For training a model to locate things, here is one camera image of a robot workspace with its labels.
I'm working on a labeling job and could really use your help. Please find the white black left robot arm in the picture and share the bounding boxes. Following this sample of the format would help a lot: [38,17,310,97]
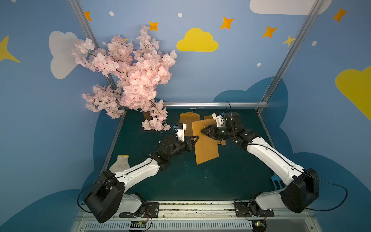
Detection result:
[84,135,199,223]

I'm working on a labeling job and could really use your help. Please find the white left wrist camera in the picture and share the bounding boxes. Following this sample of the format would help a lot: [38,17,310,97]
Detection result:
[174,123,187,142]

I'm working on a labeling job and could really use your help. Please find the aluminium front mounting rail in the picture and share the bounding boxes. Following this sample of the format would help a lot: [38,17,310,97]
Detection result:
[71,200,322,232]

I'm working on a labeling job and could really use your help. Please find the left diagonal aluminium bar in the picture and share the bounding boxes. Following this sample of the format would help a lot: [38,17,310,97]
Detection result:
[68,0,118,90]

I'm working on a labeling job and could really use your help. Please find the white file bag string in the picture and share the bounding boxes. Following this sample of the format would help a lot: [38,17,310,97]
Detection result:
[186,108,197,124]

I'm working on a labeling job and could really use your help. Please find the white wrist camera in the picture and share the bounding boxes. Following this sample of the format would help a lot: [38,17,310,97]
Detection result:
[174,123,187,142]
[212,111,226,127]

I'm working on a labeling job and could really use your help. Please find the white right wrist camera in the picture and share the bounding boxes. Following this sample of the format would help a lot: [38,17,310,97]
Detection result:
[212,111,226,127]

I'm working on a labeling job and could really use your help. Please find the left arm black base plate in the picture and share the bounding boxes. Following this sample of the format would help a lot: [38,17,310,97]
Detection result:
[119,202,159,218]

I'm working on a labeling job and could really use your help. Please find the right round circuit board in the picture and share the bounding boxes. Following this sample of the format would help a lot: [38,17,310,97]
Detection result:
[252,221,267,232]

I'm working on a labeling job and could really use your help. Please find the diagonal aluminium bar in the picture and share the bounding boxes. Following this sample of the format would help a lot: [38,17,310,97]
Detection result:
[68,0,118,90]
[257,0,325,116]

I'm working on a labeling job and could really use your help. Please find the back horizontal aluminium bar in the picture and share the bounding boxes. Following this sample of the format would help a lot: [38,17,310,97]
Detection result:
[164,102,269,109]

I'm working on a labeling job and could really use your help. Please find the blue garden fork wooden handle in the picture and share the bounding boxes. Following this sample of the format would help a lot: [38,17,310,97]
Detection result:
[271,173,286,190]

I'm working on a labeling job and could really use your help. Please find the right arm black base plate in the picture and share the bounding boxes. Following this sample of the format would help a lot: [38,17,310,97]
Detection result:
[232,200,274,218]

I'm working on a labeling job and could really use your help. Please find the left side table rail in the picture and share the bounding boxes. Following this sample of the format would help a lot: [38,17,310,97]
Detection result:
[93,113,126,177]

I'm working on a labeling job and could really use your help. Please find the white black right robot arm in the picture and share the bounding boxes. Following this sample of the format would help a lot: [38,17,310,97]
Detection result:
[201,112,319,214]

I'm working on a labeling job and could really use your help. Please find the white work glove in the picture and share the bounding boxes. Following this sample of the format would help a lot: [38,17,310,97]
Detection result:
[109,155,130,173]

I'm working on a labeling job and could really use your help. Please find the pink artificial blossom tree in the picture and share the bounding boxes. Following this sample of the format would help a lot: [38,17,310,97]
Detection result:
[71,25,177,131]

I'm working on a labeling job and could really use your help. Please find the left green circuit board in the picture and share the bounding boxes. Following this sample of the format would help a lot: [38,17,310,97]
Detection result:
[129,221,147,232]

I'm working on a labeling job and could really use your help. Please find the kraft paper file bag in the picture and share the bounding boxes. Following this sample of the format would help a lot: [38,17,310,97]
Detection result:
[179,112,201,136]
[192,119,219,165]
[203,115,226,146]

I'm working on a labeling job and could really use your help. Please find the right diagonal aluminium bar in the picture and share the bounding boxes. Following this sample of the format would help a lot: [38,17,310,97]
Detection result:
[257,0,325,116]

